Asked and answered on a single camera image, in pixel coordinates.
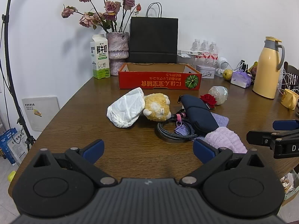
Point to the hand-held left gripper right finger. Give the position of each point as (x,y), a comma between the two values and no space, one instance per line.
(203,150)

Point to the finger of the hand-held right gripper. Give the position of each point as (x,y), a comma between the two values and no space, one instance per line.
(286,124)
(259,137)

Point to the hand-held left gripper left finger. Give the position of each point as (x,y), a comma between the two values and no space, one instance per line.
(93,150)

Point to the pink fluffy towel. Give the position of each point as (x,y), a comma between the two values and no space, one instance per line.
(224,137)

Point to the navy zip pouch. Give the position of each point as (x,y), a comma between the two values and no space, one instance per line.
(198,116)

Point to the lavender square cloth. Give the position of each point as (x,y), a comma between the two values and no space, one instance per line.
(222,120)

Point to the red artificial rose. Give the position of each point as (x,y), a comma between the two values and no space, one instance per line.
(208,98)

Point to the white bag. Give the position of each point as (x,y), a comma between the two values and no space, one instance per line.
(126,109)

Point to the iridescent plastic wrap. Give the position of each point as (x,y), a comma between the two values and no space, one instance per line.
(219,92)

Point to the yellow plush toy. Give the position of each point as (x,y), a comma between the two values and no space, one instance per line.
(156,105)

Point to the red cardboard box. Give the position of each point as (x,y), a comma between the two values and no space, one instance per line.
(151,81)

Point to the yellow mug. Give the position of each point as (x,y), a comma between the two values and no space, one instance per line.
(290,98)

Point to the printed plastic bag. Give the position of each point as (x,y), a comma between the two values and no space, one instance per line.
(290,183)

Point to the dark wooden chair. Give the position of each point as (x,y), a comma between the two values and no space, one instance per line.
(292,71)

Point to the yellow thermos jug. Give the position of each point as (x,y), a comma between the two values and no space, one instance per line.
(266,74)

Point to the purple tissue pack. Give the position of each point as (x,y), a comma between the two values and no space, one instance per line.
(240,79)

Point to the colourful snack bag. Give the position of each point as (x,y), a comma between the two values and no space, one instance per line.
(254,68)

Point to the green apple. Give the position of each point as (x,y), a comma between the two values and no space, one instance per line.
(227,74)

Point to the blue printed box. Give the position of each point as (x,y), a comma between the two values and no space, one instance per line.
(21,144)
(7,144)

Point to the black charger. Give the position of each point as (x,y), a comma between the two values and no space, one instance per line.
(243,65)

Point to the white metal tin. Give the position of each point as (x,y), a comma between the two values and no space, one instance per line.
(205,71)

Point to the white round device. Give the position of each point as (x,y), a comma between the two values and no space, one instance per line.
(222,63)

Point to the yellow-green small object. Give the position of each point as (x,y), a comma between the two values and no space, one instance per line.
(11,176)

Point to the white green milk carton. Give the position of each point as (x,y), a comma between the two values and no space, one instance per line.
(100,58)

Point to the long white carton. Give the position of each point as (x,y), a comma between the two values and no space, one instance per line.
(189,52)

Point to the purple stone-look vase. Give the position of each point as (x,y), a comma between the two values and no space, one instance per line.
(116,44)

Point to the black paper bag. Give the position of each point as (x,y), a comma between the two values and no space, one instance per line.
(153,39)

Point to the dried pink rose bouquet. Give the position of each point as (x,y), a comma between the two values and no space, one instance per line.
(109,5)

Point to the black lamp stand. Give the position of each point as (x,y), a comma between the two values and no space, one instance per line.
(5,18)

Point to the white wall panel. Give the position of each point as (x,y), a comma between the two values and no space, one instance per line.
(44,112)

